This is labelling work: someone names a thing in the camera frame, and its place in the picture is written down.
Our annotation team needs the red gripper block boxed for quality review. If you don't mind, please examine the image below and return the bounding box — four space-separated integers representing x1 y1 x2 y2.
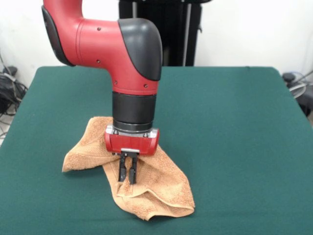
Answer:
104 124 160 185

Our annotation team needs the orange terry towel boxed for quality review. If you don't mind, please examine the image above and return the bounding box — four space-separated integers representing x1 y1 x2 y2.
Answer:
61 116 196 222

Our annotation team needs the dark green table cloth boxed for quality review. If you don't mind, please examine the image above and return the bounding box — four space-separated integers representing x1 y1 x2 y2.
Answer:
0 65 313 235

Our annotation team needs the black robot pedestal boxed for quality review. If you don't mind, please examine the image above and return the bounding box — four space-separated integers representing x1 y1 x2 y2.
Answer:
118 0 204 67

